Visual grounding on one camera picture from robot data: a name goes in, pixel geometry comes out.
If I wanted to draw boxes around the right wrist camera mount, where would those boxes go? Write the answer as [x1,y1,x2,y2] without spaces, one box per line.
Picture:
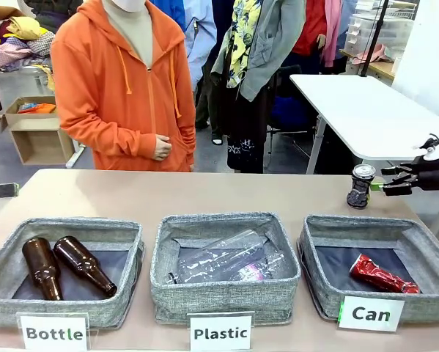
[415,133,439,162]

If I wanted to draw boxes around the pink cloth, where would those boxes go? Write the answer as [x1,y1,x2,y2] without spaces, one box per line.
[352,43,393,66]

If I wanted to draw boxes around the crushed red can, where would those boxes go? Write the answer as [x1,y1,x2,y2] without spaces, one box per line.
[349,253,421,295]

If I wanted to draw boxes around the clear plastic bottle black ring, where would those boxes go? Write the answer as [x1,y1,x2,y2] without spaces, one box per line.
[166,229,270,285]

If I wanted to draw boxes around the person's right forearm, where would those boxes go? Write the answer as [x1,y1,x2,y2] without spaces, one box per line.
[59,109,158,159]

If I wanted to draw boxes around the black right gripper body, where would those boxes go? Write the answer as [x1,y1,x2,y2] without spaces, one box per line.
[415,155,439,191]

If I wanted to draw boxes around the person's left forearm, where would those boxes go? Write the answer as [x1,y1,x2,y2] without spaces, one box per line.
[177,109,197,166]

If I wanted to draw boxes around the white Can label sign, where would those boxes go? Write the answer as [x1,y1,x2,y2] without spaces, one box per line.
[336,295,406,333]

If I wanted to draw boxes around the white Bottle label sign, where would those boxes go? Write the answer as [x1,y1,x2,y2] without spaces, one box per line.
[16,311,92,351]

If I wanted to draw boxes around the black stand pole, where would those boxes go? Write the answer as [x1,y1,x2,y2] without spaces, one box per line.
[360,0,391,78]

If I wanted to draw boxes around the clear plastic storage boxes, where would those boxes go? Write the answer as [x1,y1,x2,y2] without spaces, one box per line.
[343,7,415,56]

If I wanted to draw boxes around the pink garment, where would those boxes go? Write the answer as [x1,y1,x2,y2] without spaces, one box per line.
[320,0,347,69]

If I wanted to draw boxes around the red garment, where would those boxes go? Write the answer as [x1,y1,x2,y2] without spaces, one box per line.
[291,0,329,56]

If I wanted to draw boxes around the white face mask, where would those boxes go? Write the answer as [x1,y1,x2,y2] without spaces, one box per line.
[105,0,147,12]

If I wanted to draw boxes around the grey fabric basket can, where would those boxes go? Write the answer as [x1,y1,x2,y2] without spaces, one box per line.
[297,214,439,323]

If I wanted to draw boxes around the grey fabric basket plastic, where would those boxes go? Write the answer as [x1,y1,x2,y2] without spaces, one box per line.
[150,211,302,326]

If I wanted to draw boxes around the brown glass bottle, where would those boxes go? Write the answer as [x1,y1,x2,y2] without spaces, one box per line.
[21,237,64,301]
[53,235,118,298]

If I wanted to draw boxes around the person's right hand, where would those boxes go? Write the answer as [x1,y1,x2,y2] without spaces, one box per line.
[152,133,173,162]

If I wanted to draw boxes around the white Plastic label sign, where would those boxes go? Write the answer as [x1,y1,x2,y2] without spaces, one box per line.
[188,311,255,352]

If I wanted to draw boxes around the pile of colourful clothes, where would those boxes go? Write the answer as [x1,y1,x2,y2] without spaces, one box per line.
[0,16,56,71]

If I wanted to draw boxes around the grey fabric basket bottle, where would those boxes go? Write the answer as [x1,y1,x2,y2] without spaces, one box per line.
[0,216,146,330]

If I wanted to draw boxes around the clear bottle purple label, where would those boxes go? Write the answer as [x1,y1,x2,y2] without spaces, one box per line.
[233,252,290,284]

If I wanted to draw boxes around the crushed dark silver can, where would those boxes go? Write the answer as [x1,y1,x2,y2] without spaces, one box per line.
[346,164,377,210]

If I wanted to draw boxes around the grey jacket yellow floral shirt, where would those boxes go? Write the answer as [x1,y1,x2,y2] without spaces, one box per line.
[210,0,307,103]

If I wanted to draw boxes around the open cardboard box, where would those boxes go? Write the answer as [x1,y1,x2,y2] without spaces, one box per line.
[1,95,62,133]

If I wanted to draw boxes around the black trousers star print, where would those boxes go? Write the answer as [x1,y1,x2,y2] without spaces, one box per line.
[218,82,272,174]

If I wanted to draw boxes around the light blue garment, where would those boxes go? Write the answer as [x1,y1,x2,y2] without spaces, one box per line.
[149,0,219,92]

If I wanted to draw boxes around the person in orange hoodie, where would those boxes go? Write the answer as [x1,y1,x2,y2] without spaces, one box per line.
[50,0,197,173]

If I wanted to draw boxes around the white folding table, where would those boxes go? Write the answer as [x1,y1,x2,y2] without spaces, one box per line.
[289,74,439,175]

